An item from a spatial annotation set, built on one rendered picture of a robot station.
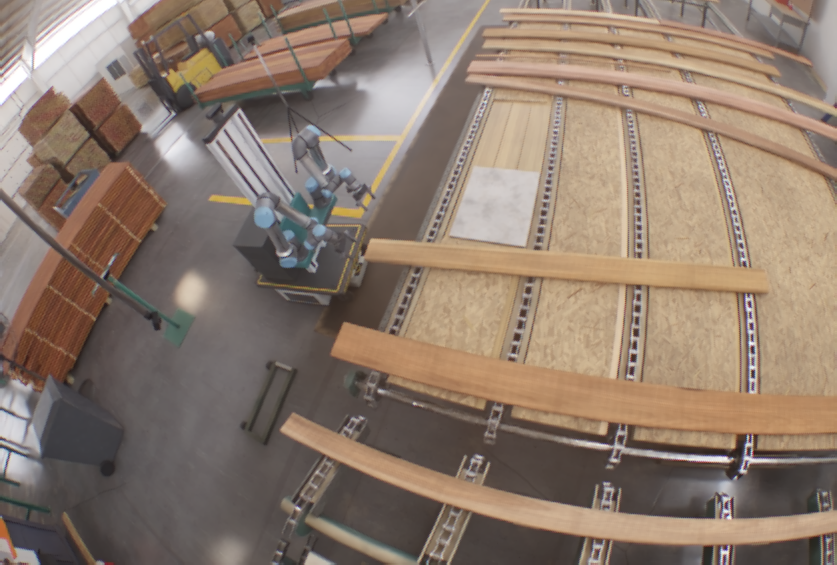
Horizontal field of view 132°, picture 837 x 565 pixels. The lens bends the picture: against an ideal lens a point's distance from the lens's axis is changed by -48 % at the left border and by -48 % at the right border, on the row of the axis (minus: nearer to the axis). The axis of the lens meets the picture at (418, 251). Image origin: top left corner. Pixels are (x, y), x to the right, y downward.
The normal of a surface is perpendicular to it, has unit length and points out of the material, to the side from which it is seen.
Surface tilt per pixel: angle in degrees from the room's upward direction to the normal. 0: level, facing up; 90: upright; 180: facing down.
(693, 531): 22
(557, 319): 0
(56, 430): 94
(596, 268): 0
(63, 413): 94
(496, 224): 0
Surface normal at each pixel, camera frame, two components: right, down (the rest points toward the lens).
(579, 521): -0.10, -0.83
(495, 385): -0.24, -0.57
